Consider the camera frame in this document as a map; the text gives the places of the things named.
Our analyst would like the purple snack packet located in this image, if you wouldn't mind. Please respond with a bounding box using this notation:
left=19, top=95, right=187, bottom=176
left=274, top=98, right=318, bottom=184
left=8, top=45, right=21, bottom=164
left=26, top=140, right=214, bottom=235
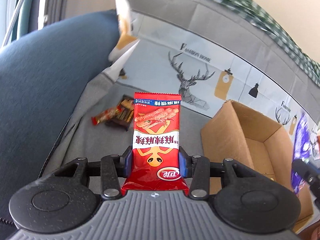
left=291, top=112, right=311, bottom=194

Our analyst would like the red spicy strips snack pack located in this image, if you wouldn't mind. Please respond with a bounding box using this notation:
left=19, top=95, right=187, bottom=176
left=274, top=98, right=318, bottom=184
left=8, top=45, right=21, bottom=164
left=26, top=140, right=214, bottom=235
left=121, top=92, right=189, bottom=194

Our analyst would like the small red yellow candy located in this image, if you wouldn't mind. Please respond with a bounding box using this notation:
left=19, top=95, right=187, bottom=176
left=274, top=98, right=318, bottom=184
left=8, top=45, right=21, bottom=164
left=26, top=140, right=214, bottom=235
left=91, top=106, right=123, bottom=126

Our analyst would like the dark brown cracker pack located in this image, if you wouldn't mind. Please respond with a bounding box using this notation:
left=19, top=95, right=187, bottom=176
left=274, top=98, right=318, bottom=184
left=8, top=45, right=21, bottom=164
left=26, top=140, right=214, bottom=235
left=105, top=94, right=135, bottom=131

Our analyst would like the person's right hand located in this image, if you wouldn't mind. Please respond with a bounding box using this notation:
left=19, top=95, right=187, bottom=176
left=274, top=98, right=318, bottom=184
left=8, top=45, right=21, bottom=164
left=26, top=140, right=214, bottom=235
left=314, top=135, right=320, bottom=160

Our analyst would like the open cardboard box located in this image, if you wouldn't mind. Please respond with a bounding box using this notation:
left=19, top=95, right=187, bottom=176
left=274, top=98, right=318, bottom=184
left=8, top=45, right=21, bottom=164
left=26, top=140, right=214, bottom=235
left=201, top=100, right=313, bottom=235

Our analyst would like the grey deer print sofa cover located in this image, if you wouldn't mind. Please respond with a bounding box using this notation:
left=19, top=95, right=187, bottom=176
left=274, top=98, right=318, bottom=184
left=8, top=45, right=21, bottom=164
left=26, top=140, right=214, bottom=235
left=41, top=0, right=319, bottom=174

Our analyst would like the green checkered cloth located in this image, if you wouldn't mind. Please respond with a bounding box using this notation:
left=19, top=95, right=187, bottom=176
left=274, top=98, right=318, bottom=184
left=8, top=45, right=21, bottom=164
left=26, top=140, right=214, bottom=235
left=210, top=0, right=319, bottom=86

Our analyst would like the grey window curtain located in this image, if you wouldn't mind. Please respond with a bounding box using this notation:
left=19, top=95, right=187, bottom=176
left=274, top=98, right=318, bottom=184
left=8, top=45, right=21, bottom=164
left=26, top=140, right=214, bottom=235
left=29, top=0, right=67, bottom=31

